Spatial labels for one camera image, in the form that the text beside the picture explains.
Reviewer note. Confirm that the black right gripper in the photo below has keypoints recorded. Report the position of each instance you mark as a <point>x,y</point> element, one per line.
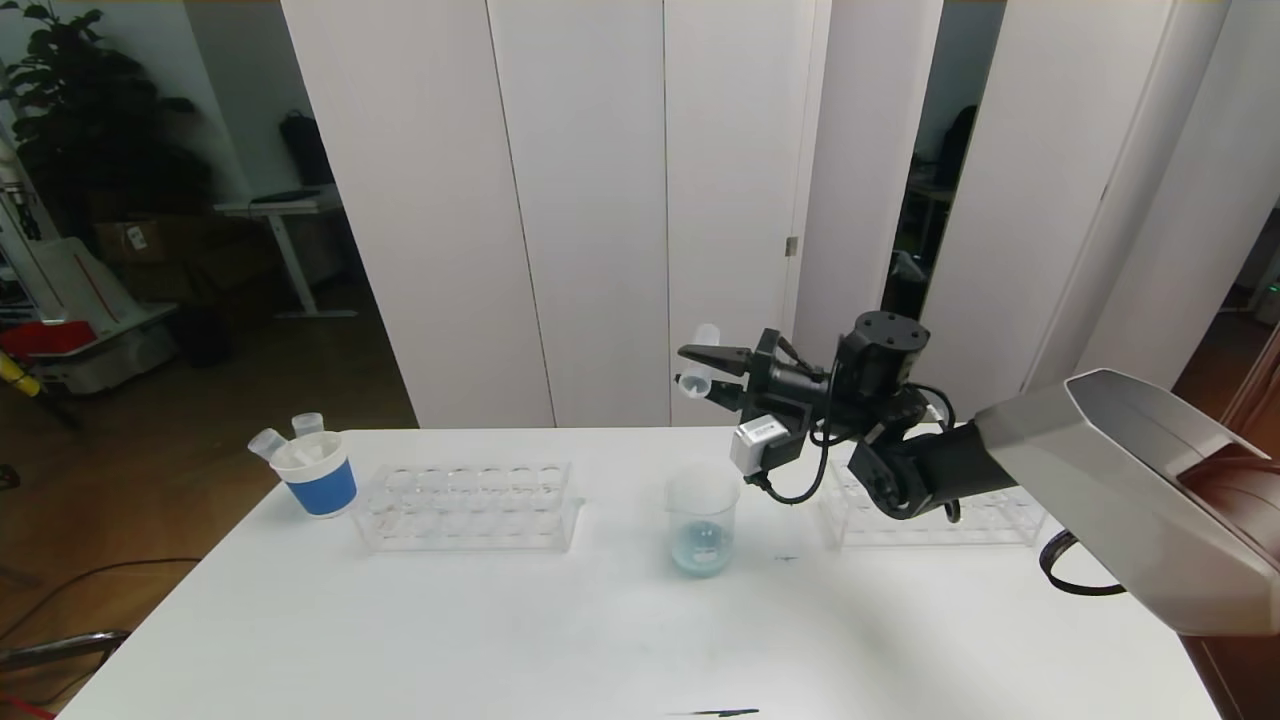
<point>764,372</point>

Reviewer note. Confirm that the test tube with yellowish pigment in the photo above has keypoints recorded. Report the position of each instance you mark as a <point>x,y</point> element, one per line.
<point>695,382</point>

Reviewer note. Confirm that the test tube with blue pigment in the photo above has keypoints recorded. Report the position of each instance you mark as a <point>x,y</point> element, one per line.
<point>308,424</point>

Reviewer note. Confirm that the test tube with red pigment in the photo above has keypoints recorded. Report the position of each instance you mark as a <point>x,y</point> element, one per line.
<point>267,443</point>

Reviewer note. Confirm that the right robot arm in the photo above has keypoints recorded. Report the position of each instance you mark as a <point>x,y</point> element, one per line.
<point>1130,470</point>

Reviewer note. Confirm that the clear plastic beaker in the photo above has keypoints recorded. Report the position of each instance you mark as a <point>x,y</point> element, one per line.
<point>700,540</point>

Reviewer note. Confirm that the clear acrylic test tube rack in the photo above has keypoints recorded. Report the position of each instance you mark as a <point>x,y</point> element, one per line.
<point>470,505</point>
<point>1000,525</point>

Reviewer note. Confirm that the white folding partition screen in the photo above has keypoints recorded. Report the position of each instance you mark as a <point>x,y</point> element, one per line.
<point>1200,150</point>
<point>1040,150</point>
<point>600,200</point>

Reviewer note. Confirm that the blue banded white paper cup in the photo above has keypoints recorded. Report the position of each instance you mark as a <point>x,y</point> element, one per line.
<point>323,490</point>

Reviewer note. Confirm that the white standing desk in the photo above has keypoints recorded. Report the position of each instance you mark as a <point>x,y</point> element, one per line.
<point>285,205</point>

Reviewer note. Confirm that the black backpack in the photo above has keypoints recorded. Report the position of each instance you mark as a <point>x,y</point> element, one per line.
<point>305,150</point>

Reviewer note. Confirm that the black bin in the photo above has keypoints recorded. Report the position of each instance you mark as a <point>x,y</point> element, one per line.
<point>205,335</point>

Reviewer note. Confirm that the brown cardboard box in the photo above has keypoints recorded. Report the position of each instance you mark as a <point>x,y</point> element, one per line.
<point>150,240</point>

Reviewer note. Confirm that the white machine base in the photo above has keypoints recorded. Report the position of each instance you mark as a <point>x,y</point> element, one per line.
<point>80,290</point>

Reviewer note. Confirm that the green potted plant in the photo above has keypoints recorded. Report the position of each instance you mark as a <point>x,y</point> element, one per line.
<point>90,130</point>

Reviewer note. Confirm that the red flat object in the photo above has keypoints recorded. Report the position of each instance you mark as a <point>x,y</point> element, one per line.
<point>45,340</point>

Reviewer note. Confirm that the yellow object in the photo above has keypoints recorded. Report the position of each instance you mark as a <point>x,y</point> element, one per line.
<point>20,378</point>

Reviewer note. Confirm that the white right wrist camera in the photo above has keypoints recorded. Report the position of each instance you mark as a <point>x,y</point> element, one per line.
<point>755,445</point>

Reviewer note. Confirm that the metal frame stand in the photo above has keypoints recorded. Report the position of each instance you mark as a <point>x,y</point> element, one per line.
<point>1260,380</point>

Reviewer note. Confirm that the metal chair frame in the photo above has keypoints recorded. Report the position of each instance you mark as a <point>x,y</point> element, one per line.
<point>70,645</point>

